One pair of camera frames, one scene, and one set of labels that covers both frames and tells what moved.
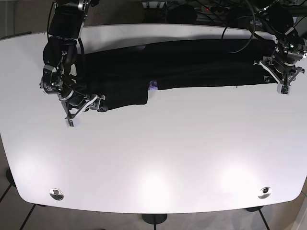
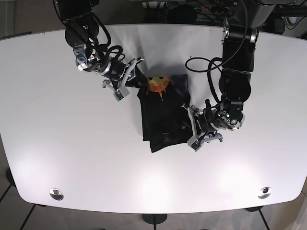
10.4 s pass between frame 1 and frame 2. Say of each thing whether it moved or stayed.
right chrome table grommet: stayed
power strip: stayed
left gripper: moved
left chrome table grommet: stayed
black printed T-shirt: moved
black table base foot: stayed
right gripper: moved
